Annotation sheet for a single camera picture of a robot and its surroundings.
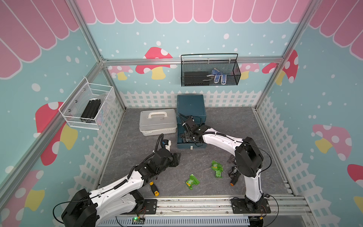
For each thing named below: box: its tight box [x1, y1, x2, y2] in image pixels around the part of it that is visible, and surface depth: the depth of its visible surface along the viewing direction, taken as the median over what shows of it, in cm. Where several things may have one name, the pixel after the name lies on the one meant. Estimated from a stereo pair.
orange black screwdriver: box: [230, 174, 241, 187], surface depth 82 cm
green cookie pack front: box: [185, 173, 201, 191], surface depth 83 cm
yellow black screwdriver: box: [149, 181, 160, 197], surface depth 81 cm
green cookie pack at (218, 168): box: [210, 160, 224, 179], surface depth 87 cm
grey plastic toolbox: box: [139, 108, 178, 136], surface depth 99 cm
